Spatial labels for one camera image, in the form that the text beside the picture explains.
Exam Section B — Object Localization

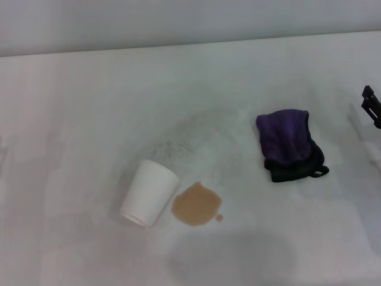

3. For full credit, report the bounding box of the purple and black rag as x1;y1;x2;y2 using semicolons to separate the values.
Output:
255;109;330;184

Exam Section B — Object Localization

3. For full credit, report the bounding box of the white foam cup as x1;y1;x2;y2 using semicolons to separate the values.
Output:
119;159;181;229

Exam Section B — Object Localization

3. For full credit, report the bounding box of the brown liquid stain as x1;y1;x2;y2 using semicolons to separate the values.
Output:
171;181;223;228

